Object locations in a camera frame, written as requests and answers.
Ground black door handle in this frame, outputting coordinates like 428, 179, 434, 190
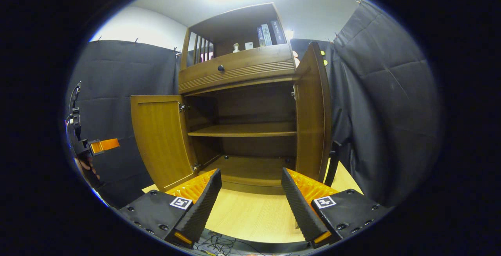
324, 141, 342, 187

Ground wooden cabinet drawer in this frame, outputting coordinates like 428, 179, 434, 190
178, 44, 297, 95

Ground grey book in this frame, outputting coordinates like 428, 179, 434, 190
261, 23, 273, 47

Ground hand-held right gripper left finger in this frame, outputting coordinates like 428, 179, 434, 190
117, 169, 222, 248

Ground thin black cable bundle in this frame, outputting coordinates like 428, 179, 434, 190
194, 231, 251, 256

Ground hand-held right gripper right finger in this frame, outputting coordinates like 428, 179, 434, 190
281, 168, 392, 249

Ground wooden double-door shoe cabinet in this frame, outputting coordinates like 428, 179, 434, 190
130, 2, 342, 196

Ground wooden shoe cabinet door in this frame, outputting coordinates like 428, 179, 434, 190
294, 41, 332, 183
130, 95, 198, 192

